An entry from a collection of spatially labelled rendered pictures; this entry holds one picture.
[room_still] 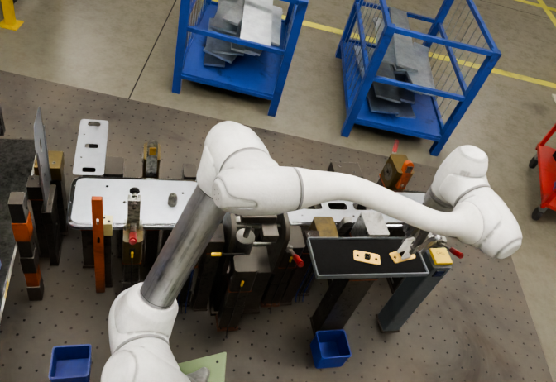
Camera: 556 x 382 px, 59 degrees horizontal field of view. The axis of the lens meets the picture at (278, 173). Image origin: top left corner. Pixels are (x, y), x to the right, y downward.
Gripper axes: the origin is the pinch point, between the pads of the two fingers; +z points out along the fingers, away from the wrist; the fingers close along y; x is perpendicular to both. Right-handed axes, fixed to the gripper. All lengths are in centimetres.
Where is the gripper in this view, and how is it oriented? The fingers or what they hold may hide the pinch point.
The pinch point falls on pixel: (407, 248)
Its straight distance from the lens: 159.0
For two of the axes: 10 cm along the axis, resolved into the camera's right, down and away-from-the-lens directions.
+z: -2.3, 6.9, 6.9
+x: -8.9, 1.3, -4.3
